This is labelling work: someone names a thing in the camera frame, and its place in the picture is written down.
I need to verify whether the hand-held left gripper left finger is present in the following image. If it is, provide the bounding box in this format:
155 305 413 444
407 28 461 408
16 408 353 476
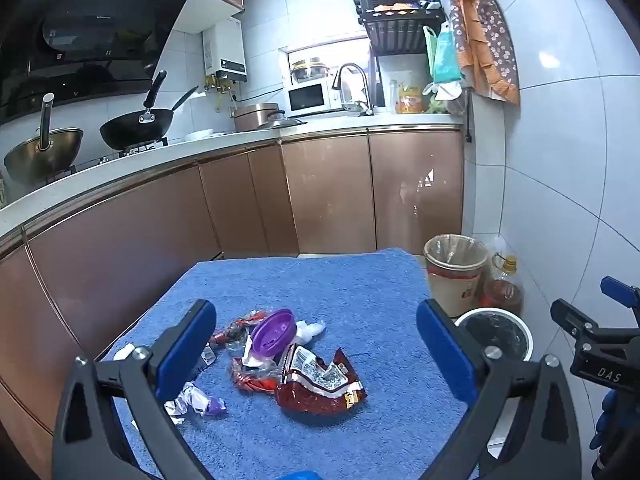
52 299 236 480

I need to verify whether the orange jar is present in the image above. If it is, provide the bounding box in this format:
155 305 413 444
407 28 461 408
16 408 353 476
394 85 425 114

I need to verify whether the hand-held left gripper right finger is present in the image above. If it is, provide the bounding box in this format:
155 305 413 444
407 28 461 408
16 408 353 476
416 299 583 480

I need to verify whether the light blue hanging bag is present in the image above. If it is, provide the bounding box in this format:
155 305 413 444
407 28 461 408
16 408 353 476
432 22 466 86

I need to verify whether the purple plastic lid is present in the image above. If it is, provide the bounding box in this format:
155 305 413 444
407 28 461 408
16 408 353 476
250 308 297 358

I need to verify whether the glass pot lid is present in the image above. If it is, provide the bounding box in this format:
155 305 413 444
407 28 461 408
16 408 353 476
257 111 307 131

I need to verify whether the beige trash bin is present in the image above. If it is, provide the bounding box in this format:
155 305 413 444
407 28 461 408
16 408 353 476
424 234 490 319

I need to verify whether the black wok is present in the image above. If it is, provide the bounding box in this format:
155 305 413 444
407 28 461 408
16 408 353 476
99 70 200 151

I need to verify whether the floral hanging apron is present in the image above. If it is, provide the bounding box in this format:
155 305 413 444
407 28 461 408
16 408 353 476
439 0 521 106

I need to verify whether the purple candy wrapper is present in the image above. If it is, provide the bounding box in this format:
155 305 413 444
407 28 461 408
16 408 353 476
164 381 229 419

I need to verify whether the steel wok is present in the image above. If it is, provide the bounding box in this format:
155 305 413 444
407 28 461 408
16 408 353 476
4 92 85 186

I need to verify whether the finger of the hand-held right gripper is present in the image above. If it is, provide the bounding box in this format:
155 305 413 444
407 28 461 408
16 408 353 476
551 299 602 342
600 276 640 329

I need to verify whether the green cutting board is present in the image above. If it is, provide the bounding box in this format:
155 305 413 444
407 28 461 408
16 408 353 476
423 25 442 81

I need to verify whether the glass pot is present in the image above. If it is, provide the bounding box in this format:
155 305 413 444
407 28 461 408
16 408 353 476
290 57 331 84

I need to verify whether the white kitchen countertop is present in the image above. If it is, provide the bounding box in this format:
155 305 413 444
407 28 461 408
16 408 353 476
0 111 466 257

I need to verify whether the white microwave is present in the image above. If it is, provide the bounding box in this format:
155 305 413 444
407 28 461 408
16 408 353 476
286 80 342 115

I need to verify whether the white water heater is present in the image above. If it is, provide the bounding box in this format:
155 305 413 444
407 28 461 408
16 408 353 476
201 16 249 82

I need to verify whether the blue towel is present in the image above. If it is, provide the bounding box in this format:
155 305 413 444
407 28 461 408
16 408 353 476
112 246 481 480

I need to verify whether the white bin with black liner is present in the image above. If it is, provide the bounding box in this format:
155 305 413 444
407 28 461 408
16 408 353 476
454 307 534 364

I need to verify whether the crumpled white tissue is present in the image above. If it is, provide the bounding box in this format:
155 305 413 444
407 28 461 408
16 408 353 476
294 319 327 347

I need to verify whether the twisted clear red wrapper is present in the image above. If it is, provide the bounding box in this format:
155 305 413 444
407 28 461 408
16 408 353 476
210 310 267 347

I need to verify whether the steel faucet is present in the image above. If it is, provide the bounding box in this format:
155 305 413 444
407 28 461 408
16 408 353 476
331 63 375 117

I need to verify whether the clear wrapper with red print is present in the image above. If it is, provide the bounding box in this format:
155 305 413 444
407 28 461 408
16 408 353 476
231 355 282 394

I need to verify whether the person's right hand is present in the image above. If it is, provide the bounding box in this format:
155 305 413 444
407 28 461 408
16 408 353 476
589 389 622 480

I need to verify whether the gas stove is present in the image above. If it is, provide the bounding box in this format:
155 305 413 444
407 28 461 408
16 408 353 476
50 139 167 177

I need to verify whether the black range hood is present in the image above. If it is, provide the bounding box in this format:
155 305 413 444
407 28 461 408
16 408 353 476
0 0 202 127

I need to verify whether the brown cooking pot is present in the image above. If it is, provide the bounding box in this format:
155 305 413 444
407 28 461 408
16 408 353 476
232 102 281 133

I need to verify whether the cooking oil bottle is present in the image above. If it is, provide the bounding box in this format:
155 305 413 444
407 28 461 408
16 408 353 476
481 252 525 319

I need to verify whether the dark red snack packet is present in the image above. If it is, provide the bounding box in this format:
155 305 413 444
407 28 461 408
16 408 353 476
275 346 367 414

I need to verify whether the black dish rack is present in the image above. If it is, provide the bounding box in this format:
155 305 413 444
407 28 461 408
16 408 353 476
346 0 449 112

